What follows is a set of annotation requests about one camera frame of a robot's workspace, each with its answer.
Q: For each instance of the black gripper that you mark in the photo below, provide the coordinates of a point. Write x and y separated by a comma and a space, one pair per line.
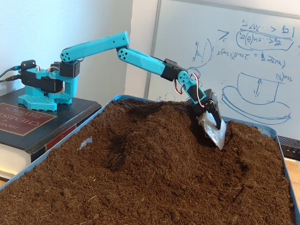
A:
213, 103

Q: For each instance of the brown soil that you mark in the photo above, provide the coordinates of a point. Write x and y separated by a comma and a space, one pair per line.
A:
164, 182

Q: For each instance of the teal five-joint robot arm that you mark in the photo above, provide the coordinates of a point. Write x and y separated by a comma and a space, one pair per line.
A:
93, 47

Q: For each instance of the blue plastic tray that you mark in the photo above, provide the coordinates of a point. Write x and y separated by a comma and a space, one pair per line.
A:
269, 129

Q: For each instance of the black vented electronic box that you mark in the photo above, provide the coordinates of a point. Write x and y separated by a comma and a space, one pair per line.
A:
290, 147

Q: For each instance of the whiteboard with blue drawings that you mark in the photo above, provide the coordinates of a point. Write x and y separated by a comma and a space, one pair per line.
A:
257, 47

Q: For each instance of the black chemistry physics handbook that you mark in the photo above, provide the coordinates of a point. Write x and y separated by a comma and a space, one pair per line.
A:
70, 112

